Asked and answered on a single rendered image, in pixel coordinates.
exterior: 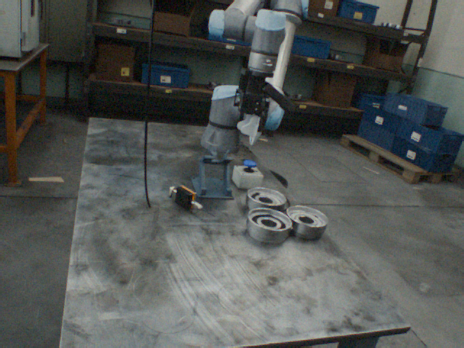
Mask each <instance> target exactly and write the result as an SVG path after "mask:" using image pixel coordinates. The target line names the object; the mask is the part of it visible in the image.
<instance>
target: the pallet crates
mask: <svg viewBox="0 0 464 348"><path fill-rule="evenodd" d="M395 94H396V93H394V92H388V91H387V94H386V98H385V101H384V105H377V104H366V105H365V108H364V109H365V110H364V112H363V115H362V119H361V123H360V128H359V131H358V133H357V135H344V134H343V135H342V136H341V141H340V144H339V146H342V147H344V148H346V149H348V150H350V151H351V152H354V153H355V154H356V155H358V156H360V157H362V158H363V159H365V160H368V161H370V162H372V163H373V164H375V165H378V166H379V167H382V169H383V170H385V171H387V172H389V173H391V174H392V175H395V176H397V177H398V178H401V179H402V180H404V181H406V182H408V183H410V184H417V182H418V179H419V178H421V179H423V180H425V181H427V182H429V183H439V181H440V180H441V178H443V179H445V180H447V181H449V182H451V183H457V181H458V180H459V177H460V174H461V171H459V170H457V169H455V168H453V165H454V162H455V159H457V155H458V152H459V151H460V147H461V143H462V142H463V139H464V134H461V133H458V132H456V131H454V130H450V129H448V128H444V127H442V126H441V125H442V124H443V122H444V119H445V115H446V112H447V109H448V108H449V107H446V106H443V105H440V104H436V103H433V102H430V101H426V99H422V98H418V97H416V96H411V95H408V94H396V95H395ZM398 95H401V96H398ZM373 106H379V107H378V108H376V107H373ZM354 142H355V143H356V144H358V146H360V147H362V148H364V149H366V150H368V151H370V152H371V153H370V156H367V155H365V154H363V153H362V152H360V151H358V150H356V149H355V148H353V146H354ZM384 160H387V161H389V162H391V163H393V164H395V165H397V166H399V167H400V168H402V169H403V170H404V171H403V173H402V174H401V173H398V172H397V171H395V170H393V169H391V168H390V167H389V166H387V165H385V164H383V163H382V162H383V161H384Z"/></svg>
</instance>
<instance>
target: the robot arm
mask: <svg viewBox="0 0 464 348"><path fill-rule="evenodd" d="M308 4H309V0H235V2H234V3H232V5H231V6H230V7H229V8H227V10H225V11H223V10H214V11H212V13H211V15H210V21H209V32H210V35H211V36H217V37H220V38H227V39H231V40H235V41H243V42H247V43H251V44H252V49H251V53H250V58H249V64H248V65H249V69H247V68H242V69H241V74H240V78H239V85H238V86H218V87H215V90H214V92H213V95H212V104H211V110H210V119H209V124H208V126H207V129H206V131H205V133H204V134H203V136H202V138H201V146H202V147H204V148H205V149H210V146H211V147H216V149H217V152H220V153H225V152H226V151H227V150H230V151H228V153H236V152H239V150H240V146H241V143H240V138H239V130H241V133H243V134H245V135H248V136H249V141H250V145H251V146H253V145H254V144H255V142H256V141H257V140H258V138H259V137H260V135H261V133H262V132H263V129H268V130H276V128H277V127H278V126H279V123H280V121H281V120H282V118H283V114H284V112H290V113H291V112H292V110H293V109H294V108H295V106H294V105H293V102H292V101H291V100H290V99H289V98H287V97H285V94H284V93H283V92H282V90H281V89H282V86H283V79H284V76H285V73H286V70H287V69H286V68H287V67H288V65H287V63H289V61H288V60H289V57H290V54H291V48H292V45H293V42H294V35H295V32H296V29H297V27H298V26H300V25H301V24H302V21H303V20H306V19H307V11H308ZM255 12H258V14H257V17H255V16H253V14H254V13H255Z"/></svg>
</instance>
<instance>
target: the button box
mask: <svg viewBox="0 0 464 348"><path fill-rule="evenodd" d="M232 179H233V181H234V183H235V184H236V186H237V187H238V189H252V188H261V185H262V179H263V175H262V174H261V172H260V171H259V170H258V169H257V168H256V167H251V170H247V166H235V165H234V169H233V177H232Z"/></svg>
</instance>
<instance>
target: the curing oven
mask: <svg viewBox="0 0 464 348"><path fill-rule="evenodd" d="M40 1H41V20H42V16H43V1H42V0H0V56H6V57H12V61H13V62H19V58H18V57H21V56H23V55H24V54H26V53H28V52H32V49H36V48H37V45H38V44H39V20H38V18H39V17H40V14H39V3H40Z"/></svg>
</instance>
